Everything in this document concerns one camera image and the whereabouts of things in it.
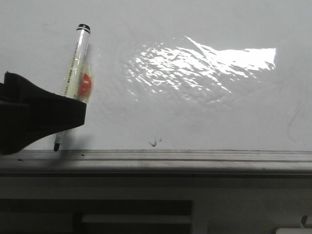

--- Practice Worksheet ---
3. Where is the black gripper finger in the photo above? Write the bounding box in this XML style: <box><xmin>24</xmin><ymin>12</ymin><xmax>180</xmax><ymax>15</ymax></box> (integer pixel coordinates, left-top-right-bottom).
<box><xmin>0</xmin><ymin>72</ymin><xmax>86</xmax><ymax>155</ymax></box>

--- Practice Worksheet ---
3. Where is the grey slotted metal rack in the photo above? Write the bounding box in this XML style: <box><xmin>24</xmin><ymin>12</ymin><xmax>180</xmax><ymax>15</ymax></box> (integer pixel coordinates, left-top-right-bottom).
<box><xmin>0</xmin><ymin>176</ymin><xmax>312</xmax><ymax>234</ymax></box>

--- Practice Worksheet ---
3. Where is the white whiteboard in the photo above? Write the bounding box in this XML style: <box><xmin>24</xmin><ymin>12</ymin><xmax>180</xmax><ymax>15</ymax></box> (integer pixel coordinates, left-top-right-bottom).
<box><xmin>0</xmin><ymin>0</ymin><xmax>312</xmax><ymax>151</ymax></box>

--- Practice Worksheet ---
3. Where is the white marker pen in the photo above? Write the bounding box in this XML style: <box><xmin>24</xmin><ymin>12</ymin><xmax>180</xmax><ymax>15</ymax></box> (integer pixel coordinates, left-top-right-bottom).
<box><xmin>53</xmin><ymin>23</ymin><xmax>94</xmax><ymax>152</ymax></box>

